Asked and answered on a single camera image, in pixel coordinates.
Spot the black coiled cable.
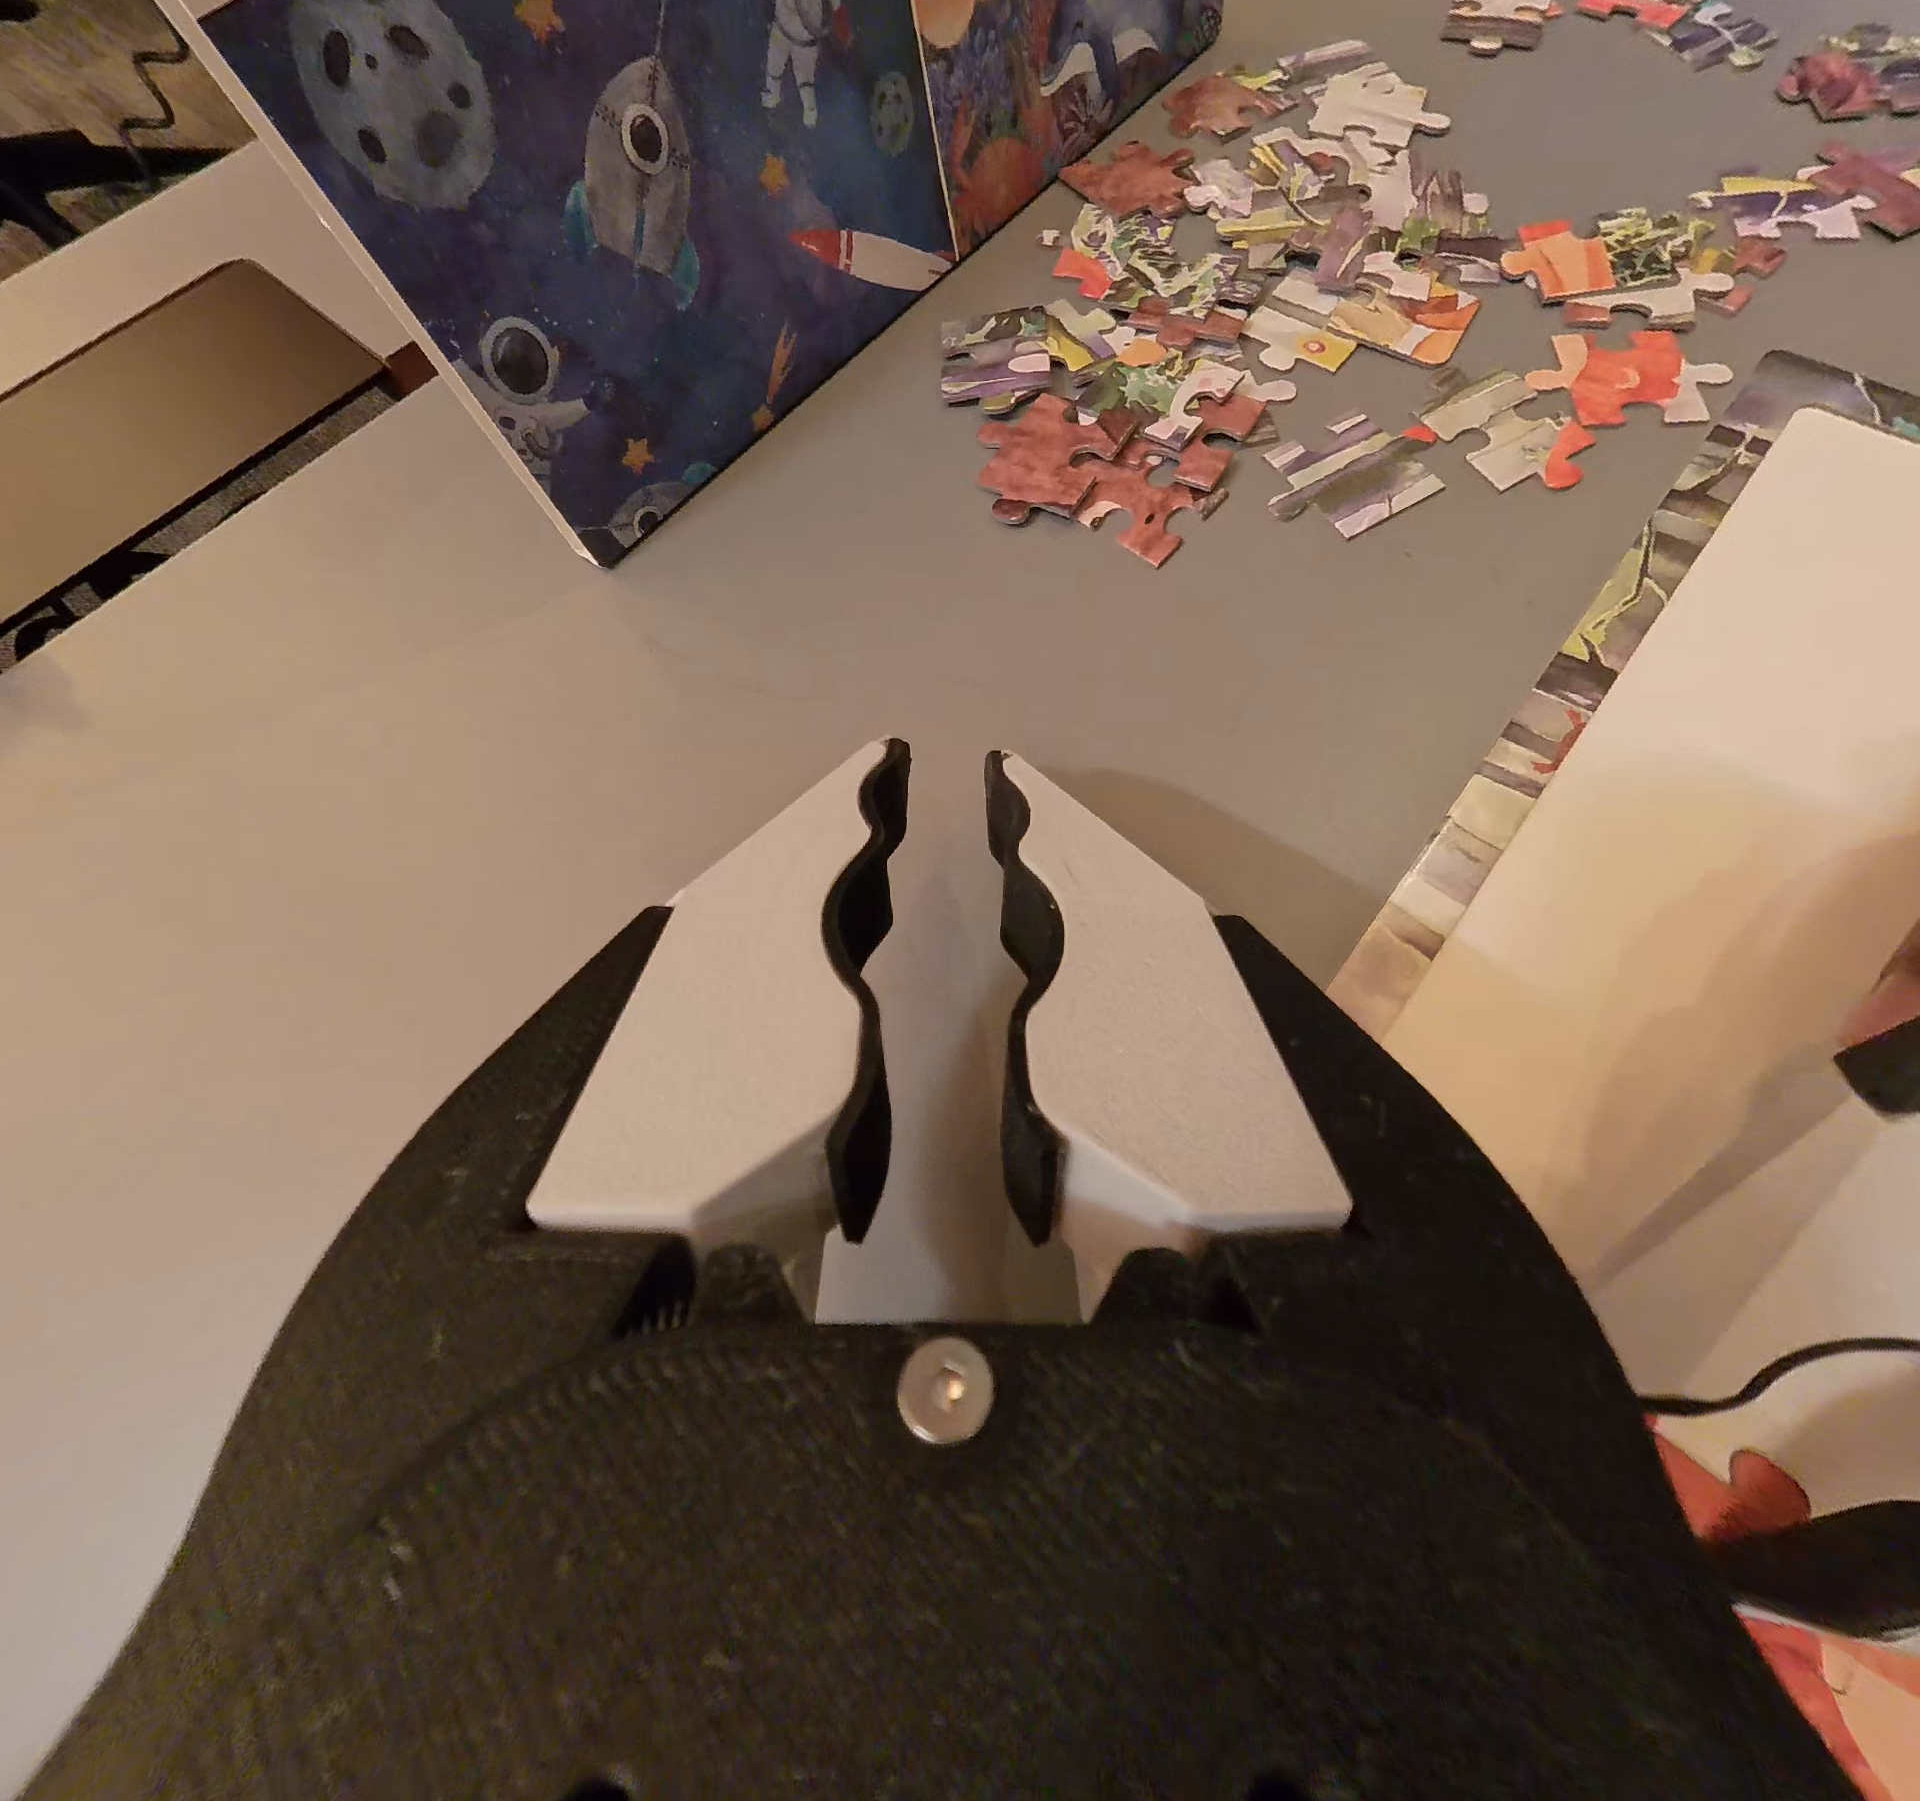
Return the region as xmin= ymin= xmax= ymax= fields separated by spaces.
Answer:
xmin=127 ymin=31 xmax=198 ymax=138

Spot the puzzle tray with painted border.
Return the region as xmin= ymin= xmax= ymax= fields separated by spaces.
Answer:
xmin=1327 ymin=348 xmax=1920 ymax=1801

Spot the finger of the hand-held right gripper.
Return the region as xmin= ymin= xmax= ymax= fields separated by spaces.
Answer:
xmin=1833 ymin=1014 xmax=1920 ymax=1116
xmin=1695 ymin=1498 xmax=1920 ymax=1641

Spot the pile of loose puzzle pieces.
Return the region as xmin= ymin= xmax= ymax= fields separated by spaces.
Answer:
xmin=936 ymin=0 xmax=1920 ymax=564

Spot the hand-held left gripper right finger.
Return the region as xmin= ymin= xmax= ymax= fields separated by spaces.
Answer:
xmin=983 ymin=748 xmax=1354 ymax=1318

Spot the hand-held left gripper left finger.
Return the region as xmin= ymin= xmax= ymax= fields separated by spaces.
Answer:
xmin=525 ymin=739 xmax=914 ymax=1318

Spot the white side table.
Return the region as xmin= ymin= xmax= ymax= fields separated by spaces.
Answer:
xmin=0 ymin=143 xmax=414 ymax=634

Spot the space and ocean print box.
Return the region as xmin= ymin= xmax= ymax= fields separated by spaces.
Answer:
xmin=66 ymin=0 xmax=1237 ymax=570

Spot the black stand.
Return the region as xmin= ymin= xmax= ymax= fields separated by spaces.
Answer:
xmin=0 ymin=128 xmax=235 ymax=249

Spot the red orange joined puzzle section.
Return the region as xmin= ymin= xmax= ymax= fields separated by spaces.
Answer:
xmin=1647 ymin=1410 xmax=1920 ymax=1801

